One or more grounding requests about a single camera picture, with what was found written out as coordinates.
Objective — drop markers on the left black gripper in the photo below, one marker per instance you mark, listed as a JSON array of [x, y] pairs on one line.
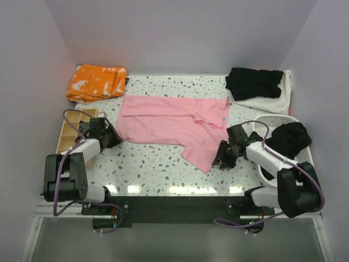
[[116, 138]]

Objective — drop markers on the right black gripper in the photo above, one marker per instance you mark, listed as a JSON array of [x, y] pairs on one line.
[[226, 162]]

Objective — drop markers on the pink t-shirt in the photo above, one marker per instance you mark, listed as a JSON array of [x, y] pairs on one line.
[[199, 125]]

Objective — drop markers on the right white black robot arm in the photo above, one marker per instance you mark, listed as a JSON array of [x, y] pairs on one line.
[[297, 189]]

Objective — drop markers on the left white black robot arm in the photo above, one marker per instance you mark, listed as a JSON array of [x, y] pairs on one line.
[[65, 176]]

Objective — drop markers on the grey item in tray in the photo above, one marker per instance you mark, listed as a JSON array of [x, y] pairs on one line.
[[83, 127]]

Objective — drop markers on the black white patterned item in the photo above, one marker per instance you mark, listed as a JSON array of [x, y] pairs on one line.
[[79, 139]]

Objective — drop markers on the wooden compartment tray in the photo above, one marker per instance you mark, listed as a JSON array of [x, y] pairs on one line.
[[68, 134]]

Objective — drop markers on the orange white folded t-shirt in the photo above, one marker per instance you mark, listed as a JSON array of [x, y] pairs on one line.
[[92, 83]]

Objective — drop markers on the black t-shirt in basket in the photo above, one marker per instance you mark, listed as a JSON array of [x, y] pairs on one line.
[[289, 139]]

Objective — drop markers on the black folded t-shirt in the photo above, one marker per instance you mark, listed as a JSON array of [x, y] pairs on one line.
[[245, 83]]

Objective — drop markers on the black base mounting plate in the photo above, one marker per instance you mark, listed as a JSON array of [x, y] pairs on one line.
[[131, 210]]

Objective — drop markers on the aluminium rail frame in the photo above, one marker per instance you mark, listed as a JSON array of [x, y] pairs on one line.
[[45, 209]]

